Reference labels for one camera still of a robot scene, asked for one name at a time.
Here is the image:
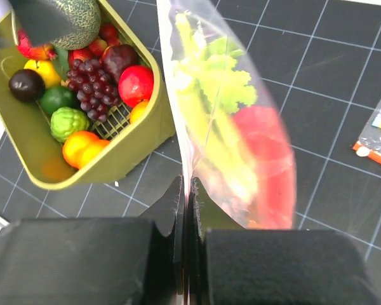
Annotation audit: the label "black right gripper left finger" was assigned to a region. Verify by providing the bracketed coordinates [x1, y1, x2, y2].
[0, 176, 185, 304]

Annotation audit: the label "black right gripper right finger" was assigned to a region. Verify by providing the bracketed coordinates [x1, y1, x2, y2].
[188, 179, 381, 304]

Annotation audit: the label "clear polka-dot pink zip bag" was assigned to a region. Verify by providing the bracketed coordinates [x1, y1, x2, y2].
[156, 0, 298, 231]

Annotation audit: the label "toy watermelon slice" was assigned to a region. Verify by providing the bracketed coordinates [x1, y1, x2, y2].
[233, 105, 297, 229]

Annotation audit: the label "green celery stalk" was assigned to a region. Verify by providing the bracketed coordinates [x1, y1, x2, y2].
[173, 11, 258, 204]

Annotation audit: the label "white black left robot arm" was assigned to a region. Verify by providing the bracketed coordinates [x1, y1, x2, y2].
[0, 1, 77, 46]

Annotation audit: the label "clear bag orange zipper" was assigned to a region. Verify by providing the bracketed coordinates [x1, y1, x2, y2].
[352, 141, 381, 164]

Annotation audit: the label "orange toy fruit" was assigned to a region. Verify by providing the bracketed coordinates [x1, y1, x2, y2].
[77, 139, 110, 169]
[62, 131, 99, 168]
[130, 100, 149, 124]

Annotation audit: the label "light green custard apple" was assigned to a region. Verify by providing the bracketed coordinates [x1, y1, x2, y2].
[50, 107, 91, 143]

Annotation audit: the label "purple toy grapes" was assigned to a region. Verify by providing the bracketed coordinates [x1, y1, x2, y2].
[67, 58, 120, 123]

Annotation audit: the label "olive green plastic bin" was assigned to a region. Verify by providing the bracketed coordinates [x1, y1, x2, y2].
[0, 1, 175, 191]

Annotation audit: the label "red toy apple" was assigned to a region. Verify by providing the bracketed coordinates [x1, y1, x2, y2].
[118, 65, 154, 108]

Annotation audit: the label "green toy lime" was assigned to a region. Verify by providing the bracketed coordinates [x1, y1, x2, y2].
[39, 85, 78, 115]

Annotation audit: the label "yellow toy lemon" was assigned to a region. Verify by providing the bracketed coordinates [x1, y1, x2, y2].
[24, 60, 62, 88]

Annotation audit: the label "dark toy plum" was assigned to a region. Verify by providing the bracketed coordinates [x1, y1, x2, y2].
[8, 69, 46, 102]

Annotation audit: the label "black grid cutting mat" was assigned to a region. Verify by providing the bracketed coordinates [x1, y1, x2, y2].
[0, 1, 381, 296]

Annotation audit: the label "green toy melon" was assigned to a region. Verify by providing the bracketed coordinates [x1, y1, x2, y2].
[50, 0, 101, 50]

